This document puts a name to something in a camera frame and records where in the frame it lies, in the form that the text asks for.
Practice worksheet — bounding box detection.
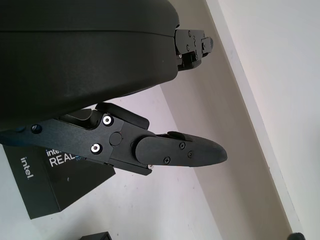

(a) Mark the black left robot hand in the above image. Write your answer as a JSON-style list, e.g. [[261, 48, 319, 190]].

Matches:
[[0, 0, 228, 176]]

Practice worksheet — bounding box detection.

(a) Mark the black RealSense box lid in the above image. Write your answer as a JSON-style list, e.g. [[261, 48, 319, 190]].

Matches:
[[2, 144, 117, 221]]

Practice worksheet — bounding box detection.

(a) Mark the black box base with insert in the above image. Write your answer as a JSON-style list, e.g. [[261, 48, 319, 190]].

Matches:
[[79, 230, 112, 240]]

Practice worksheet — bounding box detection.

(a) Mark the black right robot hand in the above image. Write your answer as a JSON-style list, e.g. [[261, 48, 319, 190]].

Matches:
[[286, 231, 305, 240]]

